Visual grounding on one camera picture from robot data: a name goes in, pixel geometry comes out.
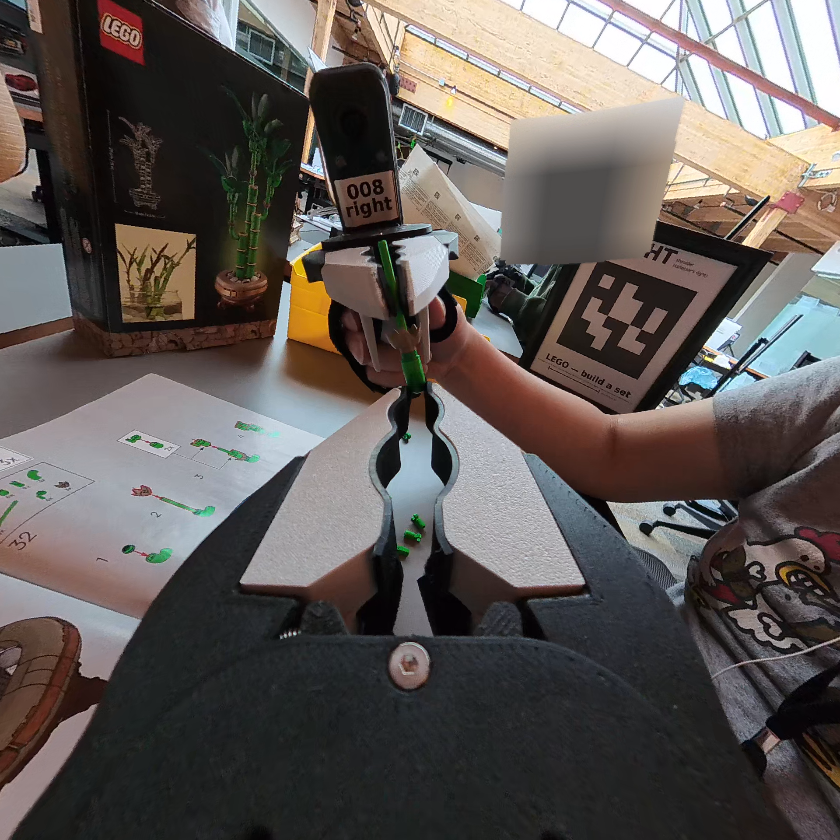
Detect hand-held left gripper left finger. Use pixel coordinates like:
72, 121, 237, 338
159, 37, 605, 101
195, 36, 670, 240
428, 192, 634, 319
239, 386, 404, 614

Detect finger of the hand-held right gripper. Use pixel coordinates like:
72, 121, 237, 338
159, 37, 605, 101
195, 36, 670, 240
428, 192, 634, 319
303, 244, 395, 370
395, 233, 459, 362

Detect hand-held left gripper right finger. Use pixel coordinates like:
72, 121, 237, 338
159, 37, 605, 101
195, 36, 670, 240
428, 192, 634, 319
428, 382, 587, 614

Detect green lego stem assembly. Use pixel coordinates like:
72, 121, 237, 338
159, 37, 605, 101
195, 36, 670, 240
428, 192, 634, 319
377, 239, 429, 399

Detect person's right forearm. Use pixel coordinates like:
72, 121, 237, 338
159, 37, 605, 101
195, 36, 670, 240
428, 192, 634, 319
453, 328, 739, 505

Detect scattered green lego clip pieces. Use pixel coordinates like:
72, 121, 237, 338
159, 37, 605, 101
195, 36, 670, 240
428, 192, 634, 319
395, 430, 429, 560

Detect lego set box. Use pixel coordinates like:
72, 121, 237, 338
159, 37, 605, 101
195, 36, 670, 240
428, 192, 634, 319
36, 0, 309, 358

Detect lego instruction booklet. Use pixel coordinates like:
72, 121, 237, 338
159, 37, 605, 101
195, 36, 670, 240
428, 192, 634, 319
0, 373, 327, 798

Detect person's right hand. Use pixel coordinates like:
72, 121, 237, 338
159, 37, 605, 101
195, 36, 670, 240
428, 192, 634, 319
340, 295, 472, 393

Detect green plastic bin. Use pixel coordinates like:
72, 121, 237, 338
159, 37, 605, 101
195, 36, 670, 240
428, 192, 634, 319
448, 270, 488, 318

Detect white printed paper bags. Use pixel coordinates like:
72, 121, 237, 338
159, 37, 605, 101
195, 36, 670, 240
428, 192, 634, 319
397, 144, 504, 278

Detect office chair wheel base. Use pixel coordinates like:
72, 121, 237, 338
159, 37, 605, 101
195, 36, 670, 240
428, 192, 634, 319
640, 499, 740, 540

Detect black framed marker sign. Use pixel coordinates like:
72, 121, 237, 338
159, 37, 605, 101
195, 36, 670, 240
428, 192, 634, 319
518, 222, 774, 416

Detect person's grey printed shirt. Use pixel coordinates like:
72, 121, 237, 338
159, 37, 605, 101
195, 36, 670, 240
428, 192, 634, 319
669, 357, 840, 840

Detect black badge reel lanyard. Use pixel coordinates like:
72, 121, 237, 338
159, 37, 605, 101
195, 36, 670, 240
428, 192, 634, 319
742, 663, 840, 778

